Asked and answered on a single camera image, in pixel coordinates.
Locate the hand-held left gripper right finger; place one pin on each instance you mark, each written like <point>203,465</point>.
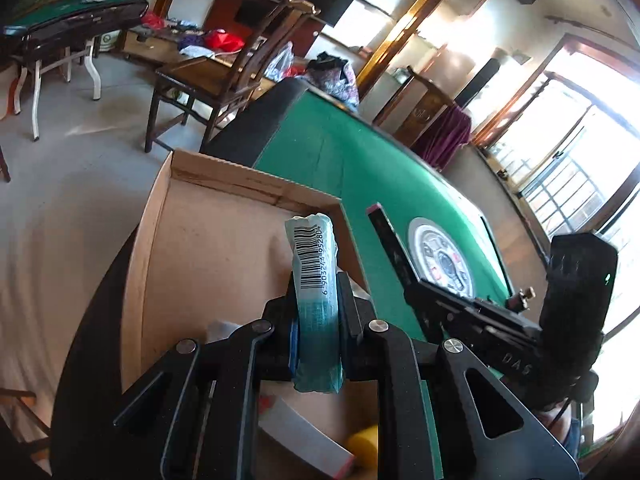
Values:
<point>350,320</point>

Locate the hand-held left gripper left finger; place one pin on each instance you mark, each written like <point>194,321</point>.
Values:
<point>294,350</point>

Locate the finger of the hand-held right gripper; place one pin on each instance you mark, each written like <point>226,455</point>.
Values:
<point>390,240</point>

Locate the teal plastic packet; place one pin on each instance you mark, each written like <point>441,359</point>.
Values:
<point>315,320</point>

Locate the cardboard box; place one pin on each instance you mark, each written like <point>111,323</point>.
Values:
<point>200,260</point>

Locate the dark jar with cork lid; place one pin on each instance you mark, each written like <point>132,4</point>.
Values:
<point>525,294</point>

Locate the round table control panel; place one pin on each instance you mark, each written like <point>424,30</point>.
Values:
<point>445,255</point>

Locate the small grey white box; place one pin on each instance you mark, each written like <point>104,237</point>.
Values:
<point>300,435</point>

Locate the purple garment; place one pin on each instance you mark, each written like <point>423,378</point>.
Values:
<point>445,135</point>

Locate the yellow round object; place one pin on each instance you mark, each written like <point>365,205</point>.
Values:
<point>364,447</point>

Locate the wooden chair with carved back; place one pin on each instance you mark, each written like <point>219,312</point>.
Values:
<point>420,105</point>

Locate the window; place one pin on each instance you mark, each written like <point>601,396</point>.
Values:
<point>560,170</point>

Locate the pile of clothes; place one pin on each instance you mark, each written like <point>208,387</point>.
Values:
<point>335,77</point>

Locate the black tall speaker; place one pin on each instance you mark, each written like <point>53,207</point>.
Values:
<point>480,80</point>

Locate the green felt mahjong table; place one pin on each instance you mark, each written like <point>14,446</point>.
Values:
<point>240,130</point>

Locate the clear plastic bag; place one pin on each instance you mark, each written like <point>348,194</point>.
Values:
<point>280,62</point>

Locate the wooden armchair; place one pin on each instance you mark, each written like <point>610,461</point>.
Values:
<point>210,82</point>

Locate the red plastic bag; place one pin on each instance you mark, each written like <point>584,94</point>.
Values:
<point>152,20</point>
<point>222,40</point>

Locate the light wooden stool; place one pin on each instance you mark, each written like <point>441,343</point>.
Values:
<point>20,410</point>

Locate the low wooden television cabinet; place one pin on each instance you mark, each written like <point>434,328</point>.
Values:
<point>150,47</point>

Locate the white bucket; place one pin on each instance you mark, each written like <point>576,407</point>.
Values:
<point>107,40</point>

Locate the dark folding mahjong table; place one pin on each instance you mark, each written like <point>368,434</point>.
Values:
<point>75,15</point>

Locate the brown television wall panel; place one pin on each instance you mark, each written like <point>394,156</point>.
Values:
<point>225,7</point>

